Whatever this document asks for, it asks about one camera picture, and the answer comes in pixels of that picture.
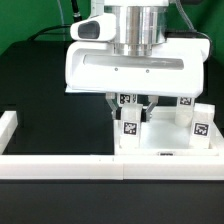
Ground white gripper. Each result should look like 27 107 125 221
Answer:
65 13 210 122

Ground white square table top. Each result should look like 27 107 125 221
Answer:
114 107 224 157

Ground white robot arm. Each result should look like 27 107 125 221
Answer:
65 0 211 123

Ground white U-shaped obstacle fence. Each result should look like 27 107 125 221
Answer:
0 111 224 180

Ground white marker base plate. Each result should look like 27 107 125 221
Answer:
65 85 84 94

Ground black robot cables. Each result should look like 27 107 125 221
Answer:
27 0 81 42

